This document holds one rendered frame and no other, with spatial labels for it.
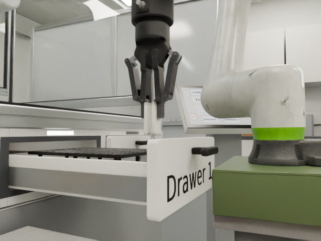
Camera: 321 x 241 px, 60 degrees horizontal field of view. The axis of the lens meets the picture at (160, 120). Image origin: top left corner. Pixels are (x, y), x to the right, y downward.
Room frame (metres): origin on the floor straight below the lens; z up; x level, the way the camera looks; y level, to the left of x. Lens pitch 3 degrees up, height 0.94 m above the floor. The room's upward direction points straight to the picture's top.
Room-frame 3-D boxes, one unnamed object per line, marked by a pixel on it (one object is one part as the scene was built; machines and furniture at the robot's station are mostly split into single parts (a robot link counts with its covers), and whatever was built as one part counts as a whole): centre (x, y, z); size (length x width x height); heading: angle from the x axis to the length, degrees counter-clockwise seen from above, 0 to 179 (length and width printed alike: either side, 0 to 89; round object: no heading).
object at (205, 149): (0.49, -0.08, 0.91); 0.07 x 0.04 x 0.01; 154
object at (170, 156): (0.51, -0.05, 0.87); 0.29 x 0.02 x 0.11; 154
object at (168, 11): (0.59, 0.02, 1.20); 0.12 x 0.09 x 0.06; 154
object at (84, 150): (0.59, 0.13, 0.87); 0.22 x 0.18 x 0.06; 64
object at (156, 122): (0.59, 0.01, 0.97); 0.03 x 0.01 x 0.07; 154
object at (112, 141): (0.92, 0.08, 0.87); 0.29 x 0.02 x 0.11; 154
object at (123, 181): (0.60, 0.14, 0.86); 0.40 x 0.26 x 0.06; 64
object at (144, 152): (0.55, 0.04, 0.90); 0.18 x 0.02 x 0.01; 154
